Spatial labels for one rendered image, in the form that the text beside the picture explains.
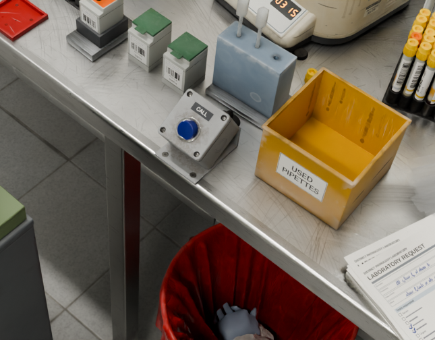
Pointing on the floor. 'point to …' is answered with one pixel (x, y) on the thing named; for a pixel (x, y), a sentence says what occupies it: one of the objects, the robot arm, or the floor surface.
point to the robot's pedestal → (18, 287)
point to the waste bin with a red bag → (240, 293)
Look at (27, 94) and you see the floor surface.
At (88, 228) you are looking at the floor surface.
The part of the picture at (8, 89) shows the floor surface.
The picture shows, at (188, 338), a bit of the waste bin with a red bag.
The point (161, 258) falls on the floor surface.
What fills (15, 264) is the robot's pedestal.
